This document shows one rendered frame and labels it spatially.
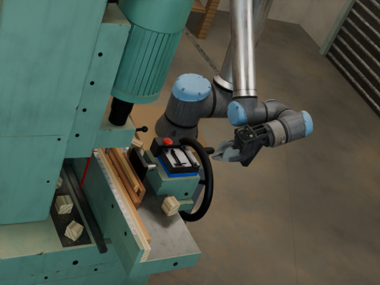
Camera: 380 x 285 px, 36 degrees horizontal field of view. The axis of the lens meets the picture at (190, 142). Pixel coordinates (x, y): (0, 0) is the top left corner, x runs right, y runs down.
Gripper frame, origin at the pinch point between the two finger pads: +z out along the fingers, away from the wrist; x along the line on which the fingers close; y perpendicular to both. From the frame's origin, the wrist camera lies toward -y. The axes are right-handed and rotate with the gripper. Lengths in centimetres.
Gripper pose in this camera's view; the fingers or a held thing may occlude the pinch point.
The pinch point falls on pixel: (215, 158)
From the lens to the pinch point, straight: 195.1
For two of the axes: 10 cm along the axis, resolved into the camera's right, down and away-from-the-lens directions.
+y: 0.1, -7.0, -7.1
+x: 4.3, 6.5, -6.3
